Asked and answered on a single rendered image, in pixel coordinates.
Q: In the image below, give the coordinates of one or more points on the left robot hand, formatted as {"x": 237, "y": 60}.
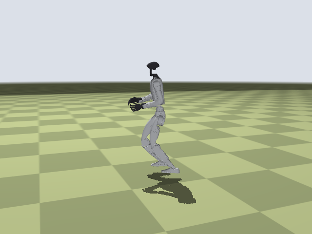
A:
{"x": 136, "y": 107}

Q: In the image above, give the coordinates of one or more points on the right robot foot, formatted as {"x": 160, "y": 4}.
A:
{"x": 158, "y": 164}

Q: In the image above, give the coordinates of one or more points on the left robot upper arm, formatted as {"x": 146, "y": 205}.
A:
{"x": 157, "y": 87}

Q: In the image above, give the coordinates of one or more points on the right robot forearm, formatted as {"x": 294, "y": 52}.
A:
{"x": 144, "y": 99}

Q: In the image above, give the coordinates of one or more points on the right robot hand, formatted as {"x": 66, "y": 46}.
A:
{"x": 134, "y": 99}

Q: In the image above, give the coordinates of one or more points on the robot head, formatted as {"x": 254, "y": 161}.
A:
{"x": 153, "y": 66}

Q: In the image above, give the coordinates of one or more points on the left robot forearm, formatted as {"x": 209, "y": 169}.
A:
{"x": 152, "y": 104}

